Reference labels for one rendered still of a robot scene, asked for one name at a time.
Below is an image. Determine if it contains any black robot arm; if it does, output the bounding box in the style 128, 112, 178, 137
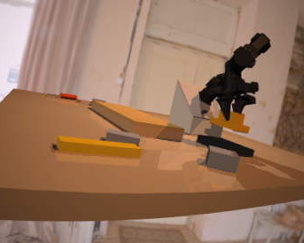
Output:
199, 33, 271, 105

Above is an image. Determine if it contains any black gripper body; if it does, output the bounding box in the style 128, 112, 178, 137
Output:
207, 74, 255, 105

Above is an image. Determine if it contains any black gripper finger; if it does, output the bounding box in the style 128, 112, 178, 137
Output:
232, 101, 250, 113
215, 97, 234, 121

